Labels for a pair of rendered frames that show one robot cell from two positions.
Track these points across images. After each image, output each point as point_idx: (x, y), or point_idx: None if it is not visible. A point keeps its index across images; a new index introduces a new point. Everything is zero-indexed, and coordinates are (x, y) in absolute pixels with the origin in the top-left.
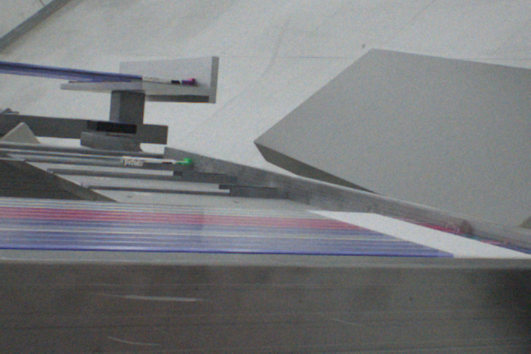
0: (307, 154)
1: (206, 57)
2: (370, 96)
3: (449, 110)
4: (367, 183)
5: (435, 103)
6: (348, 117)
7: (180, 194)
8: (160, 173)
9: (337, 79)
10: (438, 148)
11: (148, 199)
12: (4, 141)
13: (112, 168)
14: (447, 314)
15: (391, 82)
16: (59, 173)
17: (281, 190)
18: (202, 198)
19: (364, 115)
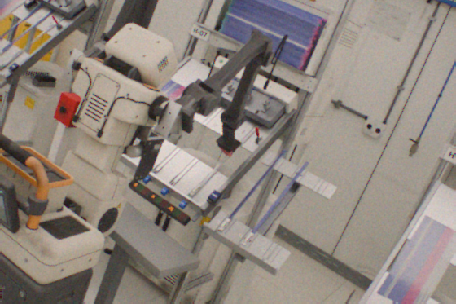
0: (170, 238)
1: (208, 224)
2: (152, 244)
3: (122, 220)
4: (144, 216)
5: (127, 225)
6: (159, 242)
7: (164, 156)
8: (187, 184)
9: (172, 264)
10: (124, 212)
11: (164, 146)
12: (230, 178)
13: (198, 180)
14: None
15: (145, 244)
16: (194, 158)
17: (151, 171)
18: (160, 156)
19: (152, 238)
